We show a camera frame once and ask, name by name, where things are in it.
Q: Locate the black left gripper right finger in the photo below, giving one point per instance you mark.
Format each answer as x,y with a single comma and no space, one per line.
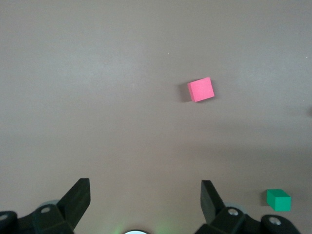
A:
213,207

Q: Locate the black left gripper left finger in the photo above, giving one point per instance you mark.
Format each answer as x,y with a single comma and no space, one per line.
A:
73,207

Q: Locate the green cube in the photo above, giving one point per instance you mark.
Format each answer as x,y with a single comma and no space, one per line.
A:
279,201

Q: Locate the brown table cover mat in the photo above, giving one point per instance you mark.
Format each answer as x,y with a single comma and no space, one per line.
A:
97,97

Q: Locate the pink cube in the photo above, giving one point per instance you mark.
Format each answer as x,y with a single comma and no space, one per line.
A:
201,89

